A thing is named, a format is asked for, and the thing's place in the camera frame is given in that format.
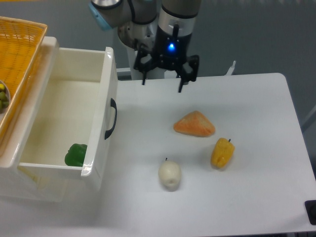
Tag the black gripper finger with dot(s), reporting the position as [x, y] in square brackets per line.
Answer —
[186, 77]
[144, 67]

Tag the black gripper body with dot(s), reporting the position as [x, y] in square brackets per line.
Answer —
[173, 36]

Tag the green bell pepper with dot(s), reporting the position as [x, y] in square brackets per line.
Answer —
[75, 155]

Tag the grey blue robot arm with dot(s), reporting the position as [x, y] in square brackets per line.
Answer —
[110, 14]

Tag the orange triangular bread piece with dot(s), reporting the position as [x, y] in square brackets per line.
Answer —
[195, 124]

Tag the yellow bell pepper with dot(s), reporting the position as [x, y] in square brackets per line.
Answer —
[222, 153]

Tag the white open drawer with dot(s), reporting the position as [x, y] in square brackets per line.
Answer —
[75, 108]

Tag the white pear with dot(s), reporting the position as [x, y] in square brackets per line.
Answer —
[170, 175]

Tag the yellow woven basket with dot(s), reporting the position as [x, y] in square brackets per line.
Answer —
[20, 42]

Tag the bowl of green fruit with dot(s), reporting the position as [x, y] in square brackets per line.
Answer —
[4, 97]

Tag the white drawer cabinet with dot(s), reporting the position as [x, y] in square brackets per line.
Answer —
[16, 179]

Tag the black table corner fixture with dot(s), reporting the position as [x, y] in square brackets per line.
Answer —
[310, 206]

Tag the white metal frame bracket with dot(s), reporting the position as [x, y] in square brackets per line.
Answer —
[231, 69]

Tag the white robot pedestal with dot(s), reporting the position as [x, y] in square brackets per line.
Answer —
[132, 35]

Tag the black drawer handle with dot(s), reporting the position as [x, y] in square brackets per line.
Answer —
[113, 119]

